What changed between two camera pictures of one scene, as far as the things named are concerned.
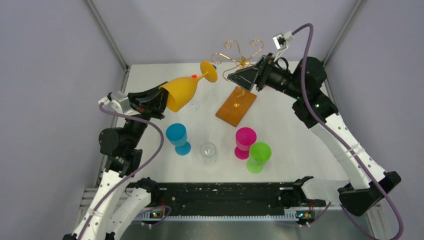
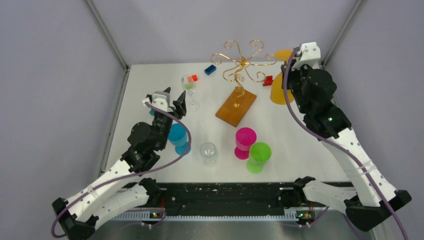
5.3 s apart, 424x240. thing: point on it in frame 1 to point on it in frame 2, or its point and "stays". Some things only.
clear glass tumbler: (208, 150) stays
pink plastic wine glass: (245, 137) stays
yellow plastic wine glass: (181, 90) to (277, 94)
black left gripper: (152, 102) to (180, 104)
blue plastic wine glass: (176, 134) stays
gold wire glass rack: (241, 99) stays
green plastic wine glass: (259, 153) stays
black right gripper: (247, 78) to (305, 69)
